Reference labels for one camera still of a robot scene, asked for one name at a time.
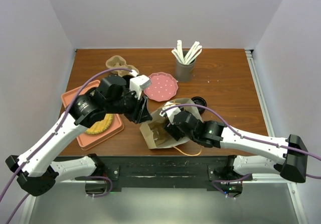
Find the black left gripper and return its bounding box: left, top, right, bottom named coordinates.
left=106, top=87, right=153, bottom=124

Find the beige paper takeout bag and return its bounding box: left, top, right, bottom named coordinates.
left=139, top=98, right=202, bottom=157

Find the beige cardboard cup carrier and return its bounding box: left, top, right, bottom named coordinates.
left=148, top=123, right=170, bottom=146

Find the stack of black cups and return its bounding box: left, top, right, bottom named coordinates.
left=122, top=75, right=134, bottom=85

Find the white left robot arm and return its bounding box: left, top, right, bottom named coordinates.
left=6, top=75, right=152, bottom=196

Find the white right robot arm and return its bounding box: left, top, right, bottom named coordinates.
left=160, top=109, right=307, bottom=183

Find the pink polka dot plate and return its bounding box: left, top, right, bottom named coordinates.
left=144, top=72, right=179, bottom=102

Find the yellow green woven coaster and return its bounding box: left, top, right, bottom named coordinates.
left=85, top=114, right=114, bottom=135

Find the grey straw holder cup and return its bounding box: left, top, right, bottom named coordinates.
left=175, top=59, right=196, bottom=82

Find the salmon pink tray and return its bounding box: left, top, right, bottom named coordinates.
left=61, top=87, right=124, bottom=150

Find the white paper straw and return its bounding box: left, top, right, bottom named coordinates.
left=183, top=41, right=202, bottom=65
left=171, top=48, right=184, bottom=64
left=177, top=40, right=185, bottom=64

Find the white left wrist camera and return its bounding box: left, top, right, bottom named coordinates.
left=129, top=70, right=151, bottom=99

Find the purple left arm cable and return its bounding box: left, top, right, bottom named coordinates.
left=0, top=67, right=133, bottom=224

